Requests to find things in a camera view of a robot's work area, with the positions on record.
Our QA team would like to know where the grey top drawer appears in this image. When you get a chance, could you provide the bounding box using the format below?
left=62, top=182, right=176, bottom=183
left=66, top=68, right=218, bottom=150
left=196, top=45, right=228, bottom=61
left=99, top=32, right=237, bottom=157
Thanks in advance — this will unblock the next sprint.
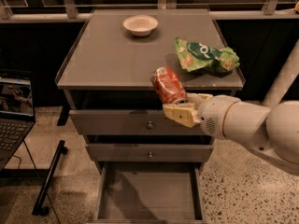
left=68, top=109, right=230, bottom=136

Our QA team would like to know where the metal railing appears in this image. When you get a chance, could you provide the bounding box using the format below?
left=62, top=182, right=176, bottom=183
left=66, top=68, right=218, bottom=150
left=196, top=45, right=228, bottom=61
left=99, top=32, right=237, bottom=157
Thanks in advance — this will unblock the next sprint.
left=0, top=0, right=299, bottom=22

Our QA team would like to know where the green chip bag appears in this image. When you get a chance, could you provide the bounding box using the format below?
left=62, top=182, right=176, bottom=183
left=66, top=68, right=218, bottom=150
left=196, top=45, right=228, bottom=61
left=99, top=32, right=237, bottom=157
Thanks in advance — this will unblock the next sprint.
left=175, top=37, right=240, bottom=74

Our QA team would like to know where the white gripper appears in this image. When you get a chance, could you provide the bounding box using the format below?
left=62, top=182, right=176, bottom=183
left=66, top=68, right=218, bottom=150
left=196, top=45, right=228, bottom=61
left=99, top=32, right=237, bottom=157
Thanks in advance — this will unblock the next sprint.
left=163, top=93, right=240, bottom=139

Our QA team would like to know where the grey drawer cabinet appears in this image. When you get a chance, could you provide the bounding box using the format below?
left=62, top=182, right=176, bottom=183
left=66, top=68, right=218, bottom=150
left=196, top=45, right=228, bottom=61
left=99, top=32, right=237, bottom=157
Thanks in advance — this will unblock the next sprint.
left=54, top=8, right=246, bottom=224

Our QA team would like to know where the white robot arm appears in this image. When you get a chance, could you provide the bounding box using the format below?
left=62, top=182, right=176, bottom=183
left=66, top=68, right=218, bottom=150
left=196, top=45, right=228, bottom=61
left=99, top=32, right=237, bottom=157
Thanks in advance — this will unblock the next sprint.
left=163, top=41, right=299, bottom=175

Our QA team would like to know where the white bowl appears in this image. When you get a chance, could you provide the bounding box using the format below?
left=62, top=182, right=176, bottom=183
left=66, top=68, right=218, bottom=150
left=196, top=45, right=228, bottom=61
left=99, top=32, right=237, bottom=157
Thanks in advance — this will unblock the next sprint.
left=123, top=15, right=159, bottom=36

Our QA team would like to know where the black laptop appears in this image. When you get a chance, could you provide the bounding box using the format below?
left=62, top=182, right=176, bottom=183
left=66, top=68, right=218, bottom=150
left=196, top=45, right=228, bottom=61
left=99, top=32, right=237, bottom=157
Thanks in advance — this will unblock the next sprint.
left=0, top=69, right=36, bottom=170

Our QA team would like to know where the grey middle drawer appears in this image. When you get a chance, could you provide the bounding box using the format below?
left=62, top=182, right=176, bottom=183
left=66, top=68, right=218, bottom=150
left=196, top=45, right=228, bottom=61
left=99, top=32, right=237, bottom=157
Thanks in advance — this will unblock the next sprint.
left=86, top=144, right=213, bottom=162

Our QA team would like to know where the grey open bottom drawer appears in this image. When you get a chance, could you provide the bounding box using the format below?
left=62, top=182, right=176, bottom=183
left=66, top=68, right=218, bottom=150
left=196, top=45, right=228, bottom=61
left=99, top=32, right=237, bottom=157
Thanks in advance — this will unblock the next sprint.
left=94, top=162, right=207, bottom=224

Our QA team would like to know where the red coke can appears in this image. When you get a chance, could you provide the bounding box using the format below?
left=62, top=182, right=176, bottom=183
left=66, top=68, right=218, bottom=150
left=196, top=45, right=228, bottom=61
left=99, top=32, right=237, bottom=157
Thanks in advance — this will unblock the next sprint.
left=150, top=66, right=187, bottom=104

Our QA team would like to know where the black laptop stand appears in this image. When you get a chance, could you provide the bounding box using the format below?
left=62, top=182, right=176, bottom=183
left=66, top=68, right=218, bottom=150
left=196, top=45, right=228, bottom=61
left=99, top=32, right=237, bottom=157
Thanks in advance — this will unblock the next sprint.
left=0, top=140, right=68, bottom=216

